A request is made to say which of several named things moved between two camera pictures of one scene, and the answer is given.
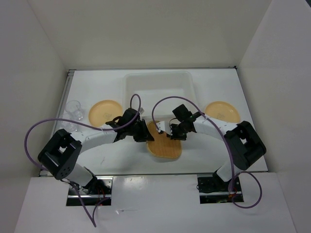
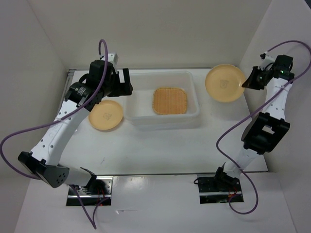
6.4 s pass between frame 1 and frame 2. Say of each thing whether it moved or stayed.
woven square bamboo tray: moved
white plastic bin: stayed
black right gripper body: moved
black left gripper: moved
